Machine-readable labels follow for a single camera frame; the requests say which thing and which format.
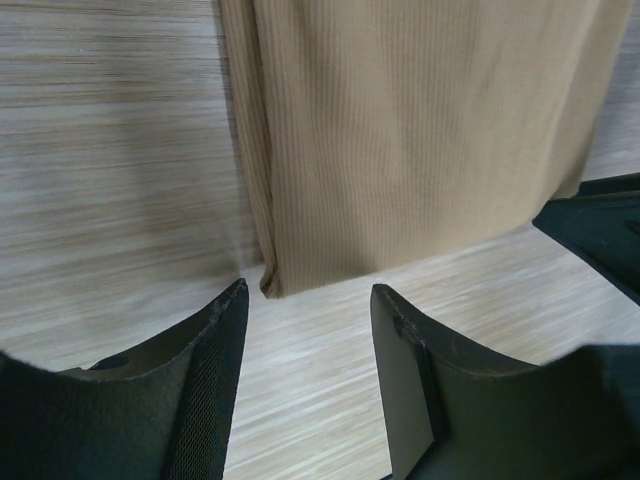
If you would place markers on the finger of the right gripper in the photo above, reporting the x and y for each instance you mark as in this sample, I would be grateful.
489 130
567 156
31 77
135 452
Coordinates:
600 225

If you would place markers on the tan tank top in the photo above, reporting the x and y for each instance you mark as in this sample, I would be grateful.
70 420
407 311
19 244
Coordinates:
377 133

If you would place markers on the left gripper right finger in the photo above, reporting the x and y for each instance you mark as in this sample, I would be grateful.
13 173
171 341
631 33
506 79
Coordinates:
455 409

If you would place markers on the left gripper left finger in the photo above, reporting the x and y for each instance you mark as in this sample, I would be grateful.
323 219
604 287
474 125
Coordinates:
160 410

